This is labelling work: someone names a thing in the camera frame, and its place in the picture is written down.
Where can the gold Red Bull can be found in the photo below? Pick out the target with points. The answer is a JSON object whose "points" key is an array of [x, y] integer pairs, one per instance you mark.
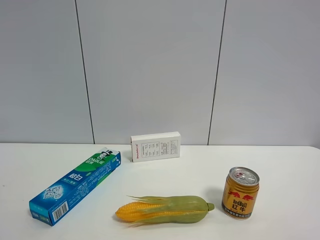
{"points": [[240, 192]]}

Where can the white cardboard box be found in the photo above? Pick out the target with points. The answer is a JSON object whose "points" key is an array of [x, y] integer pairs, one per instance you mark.
{"points": [[158, 146]]}

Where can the toy corn cob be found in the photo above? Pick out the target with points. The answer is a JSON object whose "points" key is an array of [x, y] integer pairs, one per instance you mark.
{"points": [[149, 210]]}

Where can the blue green toothpaste box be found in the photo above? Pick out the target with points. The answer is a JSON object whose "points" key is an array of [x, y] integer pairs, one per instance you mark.
{"points": [[58, 199]]}

